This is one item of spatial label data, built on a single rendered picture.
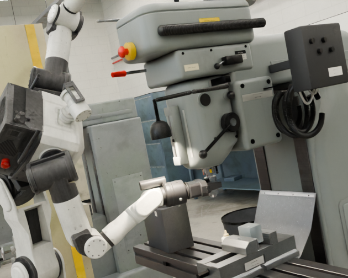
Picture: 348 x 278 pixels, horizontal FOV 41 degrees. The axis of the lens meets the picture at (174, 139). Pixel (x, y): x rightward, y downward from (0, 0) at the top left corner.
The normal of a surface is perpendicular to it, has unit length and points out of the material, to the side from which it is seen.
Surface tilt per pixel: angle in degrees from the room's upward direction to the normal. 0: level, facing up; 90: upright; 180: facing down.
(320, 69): 90
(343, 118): 91
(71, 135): 58
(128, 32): 90
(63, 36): 81
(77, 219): 98
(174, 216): 90
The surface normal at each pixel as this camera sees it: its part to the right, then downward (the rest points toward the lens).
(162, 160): -0.83, 0.19
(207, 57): 0.53, -0.06
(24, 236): -0.61, 0.16
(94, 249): 0.40, 0.11
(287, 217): -0.82, -0.29
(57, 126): 0.55, -0.62
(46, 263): 0.73, -0.27
